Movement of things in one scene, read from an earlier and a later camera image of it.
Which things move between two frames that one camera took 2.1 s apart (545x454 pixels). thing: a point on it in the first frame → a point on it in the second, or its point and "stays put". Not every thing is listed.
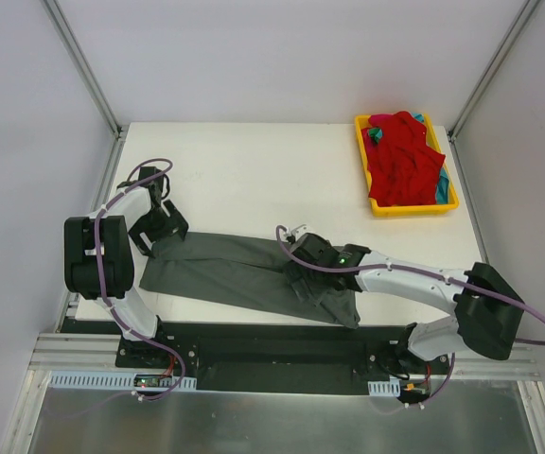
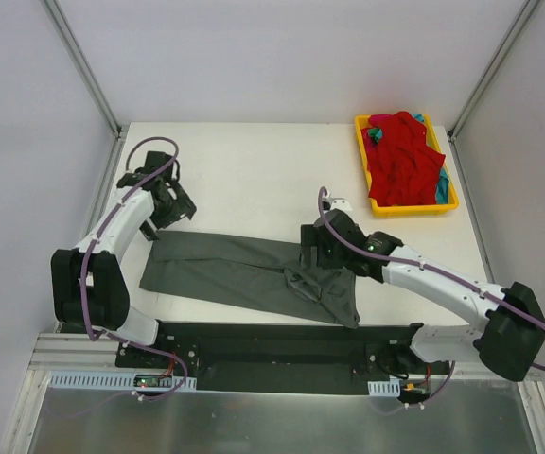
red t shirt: (402, 165) stays put
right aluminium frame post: (522, 18) stays put
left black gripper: (160, 230) → (173, 211)
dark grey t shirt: (241, 270) stays put
